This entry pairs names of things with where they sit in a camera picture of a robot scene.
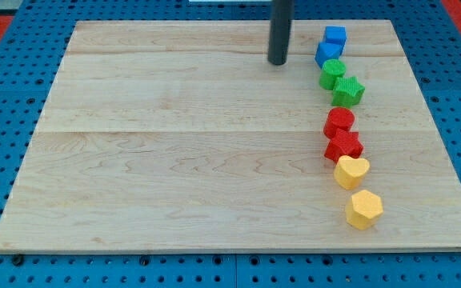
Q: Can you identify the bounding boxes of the red star block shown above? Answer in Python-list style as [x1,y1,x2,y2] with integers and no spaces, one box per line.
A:
[324,129,364,163]

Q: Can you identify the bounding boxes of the green cylinder block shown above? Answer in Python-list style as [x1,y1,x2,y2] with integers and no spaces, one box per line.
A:
[319,59,347,90]

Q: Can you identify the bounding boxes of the yellow heart block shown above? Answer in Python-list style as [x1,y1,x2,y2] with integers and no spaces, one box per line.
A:
[334,155,371,190]

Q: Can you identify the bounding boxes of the green star block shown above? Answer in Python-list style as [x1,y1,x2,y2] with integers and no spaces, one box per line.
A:
[331,77,365,109]

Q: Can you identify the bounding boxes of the red cylinder block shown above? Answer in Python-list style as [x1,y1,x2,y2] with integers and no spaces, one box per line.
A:
[323,107,355,138]

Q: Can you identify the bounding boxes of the blue triangular block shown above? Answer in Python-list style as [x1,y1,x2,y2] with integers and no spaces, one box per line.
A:
[315,42,343,68]

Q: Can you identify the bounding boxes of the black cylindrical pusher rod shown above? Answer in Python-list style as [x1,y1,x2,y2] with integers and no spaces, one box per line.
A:
[267,0,295,66]

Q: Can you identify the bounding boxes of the blue cube block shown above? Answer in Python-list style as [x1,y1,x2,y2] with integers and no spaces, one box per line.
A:
[323,26,347,46]

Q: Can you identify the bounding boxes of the yellow hexagon block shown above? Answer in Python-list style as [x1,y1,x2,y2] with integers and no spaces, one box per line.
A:
[345,190,383,230]

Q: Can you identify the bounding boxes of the light wooden board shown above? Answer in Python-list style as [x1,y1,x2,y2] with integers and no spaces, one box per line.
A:
[0,20,461,254]

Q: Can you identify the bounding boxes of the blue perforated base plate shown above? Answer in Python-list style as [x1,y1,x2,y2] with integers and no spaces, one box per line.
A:
[0,0,461,287]

